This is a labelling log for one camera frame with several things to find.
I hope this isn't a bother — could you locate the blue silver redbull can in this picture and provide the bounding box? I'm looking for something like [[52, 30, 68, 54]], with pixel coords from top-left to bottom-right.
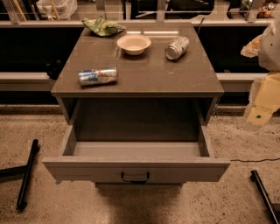
[[78, 67, 118, 86]]

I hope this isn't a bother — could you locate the silver green soda can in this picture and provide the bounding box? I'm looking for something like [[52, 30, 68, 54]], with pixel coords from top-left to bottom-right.
[[165, 36, 189, 60]]

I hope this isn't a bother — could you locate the black object on ledge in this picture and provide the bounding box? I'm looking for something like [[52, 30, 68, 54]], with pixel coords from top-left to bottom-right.
[[45, 60, 61, 80]]

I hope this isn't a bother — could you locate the black stand leg left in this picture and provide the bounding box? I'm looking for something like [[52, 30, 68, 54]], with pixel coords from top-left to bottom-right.
[[0, 139, 40, 211]]

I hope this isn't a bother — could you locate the green chip bag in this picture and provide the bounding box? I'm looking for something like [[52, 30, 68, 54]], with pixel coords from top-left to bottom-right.
[[82, 17, 126, 37]]

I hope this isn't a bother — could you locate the black stand leg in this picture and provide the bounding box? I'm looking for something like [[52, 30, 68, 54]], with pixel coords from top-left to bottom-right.
[[0, 139, 40, 211], [250, 170, 280, 224]]

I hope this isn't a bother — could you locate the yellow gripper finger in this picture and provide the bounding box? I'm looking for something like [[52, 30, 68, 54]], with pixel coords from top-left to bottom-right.
[[243, 72, 280, 131]]

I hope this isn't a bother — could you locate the open grey top drawer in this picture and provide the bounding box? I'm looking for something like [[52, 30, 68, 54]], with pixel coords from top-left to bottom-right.
[[43, 126, 230, 185]]

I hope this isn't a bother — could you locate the white plastic bag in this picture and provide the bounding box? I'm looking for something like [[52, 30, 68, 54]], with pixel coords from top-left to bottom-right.
[[37, 0, 78, 20]]

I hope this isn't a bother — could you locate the black cable on floor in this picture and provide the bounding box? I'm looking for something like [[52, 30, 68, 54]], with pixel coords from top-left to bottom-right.
[[230, 157, 280, 163]]

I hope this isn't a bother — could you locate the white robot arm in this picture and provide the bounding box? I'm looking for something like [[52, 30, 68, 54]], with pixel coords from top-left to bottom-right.
[[241, 22, 280, 130]]

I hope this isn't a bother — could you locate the white paper bowl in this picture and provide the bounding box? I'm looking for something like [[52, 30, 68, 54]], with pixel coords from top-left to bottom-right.
[[116, 34, 151, 55]]

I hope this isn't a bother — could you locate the black drawer handle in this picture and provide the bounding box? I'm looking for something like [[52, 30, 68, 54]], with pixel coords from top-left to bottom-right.
[[121, 172, 150, 184]]

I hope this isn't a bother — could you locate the black stand leg right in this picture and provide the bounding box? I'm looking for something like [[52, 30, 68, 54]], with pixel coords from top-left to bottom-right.
[[250, 170, 280, 224]]

